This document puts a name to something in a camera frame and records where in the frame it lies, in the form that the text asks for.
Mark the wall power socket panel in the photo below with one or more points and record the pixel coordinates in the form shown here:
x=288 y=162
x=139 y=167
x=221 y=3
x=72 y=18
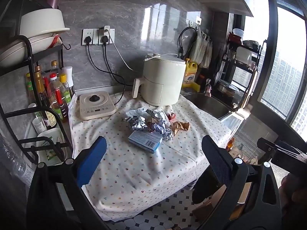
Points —
x=96 y=36

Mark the amber oil bottle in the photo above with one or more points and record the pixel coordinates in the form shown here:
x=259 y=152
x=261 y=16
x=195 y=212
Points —
x=48 y=117

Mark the yellow cap green bottle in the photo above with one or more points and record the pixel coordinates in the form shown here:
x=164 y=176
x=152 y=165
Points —
x=63 y=80

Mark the blue cardboard box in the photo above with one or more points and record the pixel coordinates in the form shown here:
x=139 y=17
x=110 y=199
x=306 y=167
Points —
x=149 y=141

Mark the white pepper grinder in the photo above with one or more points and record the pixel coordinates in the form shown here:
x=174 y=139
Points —
x=68 y=72

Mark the small pink figurine bottle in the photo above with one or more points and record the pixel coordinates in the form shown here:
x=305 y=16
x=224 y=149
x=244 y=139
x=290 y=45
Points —
x=208 y=88

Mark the brown paper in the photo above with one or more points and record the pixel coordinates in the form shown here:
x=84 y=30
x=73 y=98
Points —
x=177 y=126

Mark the white air fryer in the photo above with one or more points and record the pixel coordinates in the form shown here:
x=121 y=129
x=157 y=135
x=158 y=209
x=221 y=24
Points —
x=162 y=80

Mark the black kitchen shelf rack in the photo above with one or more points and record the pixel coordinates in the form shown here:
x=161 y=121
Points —
x=20 y=51

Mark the cream induction cooker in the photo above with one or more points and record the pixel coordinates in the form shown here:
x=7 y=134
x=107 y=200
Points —
x=96 y=105

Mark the floral white tablecloth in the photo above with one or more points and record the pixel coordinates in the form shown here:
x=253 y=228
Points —
x=129 y=179

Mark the black dish rack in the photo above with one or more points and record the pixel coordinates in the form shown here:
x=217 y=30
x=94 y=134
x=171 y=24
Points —
x=237 y=72

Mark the person's right hand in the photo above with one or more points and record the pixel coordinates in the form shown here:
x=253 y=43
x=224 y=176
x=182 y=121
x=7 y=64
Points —
x=293 y=202

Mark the steel kitchen sink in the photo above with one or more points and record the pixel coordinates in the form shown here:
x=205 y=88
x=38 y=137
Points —
x=209 y=104

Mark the white paper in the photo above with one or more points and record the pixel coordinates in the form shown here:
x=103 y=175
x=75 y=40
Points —
x=159 y=121

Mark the yellow detergent jug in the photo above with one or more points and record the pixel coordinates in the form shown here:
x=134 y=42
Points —
x=189 y=76

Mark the clear water bottle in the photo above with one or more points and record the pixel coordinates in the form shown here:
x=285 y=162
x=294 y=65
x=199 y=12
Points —
x=15 y=163

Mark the hanging plastic bags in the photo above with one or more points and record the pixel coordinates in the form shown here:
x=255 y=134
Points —
x=201 y=52

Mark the white laundry detergent bottle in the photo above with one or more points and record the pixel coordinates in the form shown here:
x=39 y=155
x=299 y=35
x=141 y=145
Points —
x=237 y=151

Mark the white mixing bowl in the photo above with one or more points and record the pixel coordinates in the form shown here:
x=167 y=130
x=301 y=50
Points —
x=42 y=21

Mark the red cap sauce bottle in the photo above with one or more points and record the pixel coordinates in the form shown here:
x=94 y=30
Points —
x=57 y=98

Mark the red white small carton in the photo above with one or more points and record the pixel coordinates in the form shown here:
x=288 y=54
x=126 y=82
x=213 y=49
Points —
x=171 y=116

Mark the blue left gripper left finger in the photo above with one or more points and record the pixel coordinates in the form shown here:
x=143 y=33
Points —
x=89 y=159

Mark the silver foil wrapper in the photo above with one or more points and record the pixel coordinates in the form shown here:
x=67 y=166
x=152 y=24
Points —
x=137 y=120

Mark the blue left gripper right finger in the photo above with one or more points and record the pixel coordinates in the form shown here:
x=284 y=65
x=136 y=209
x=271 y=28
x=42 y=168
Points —
x=219 y=160

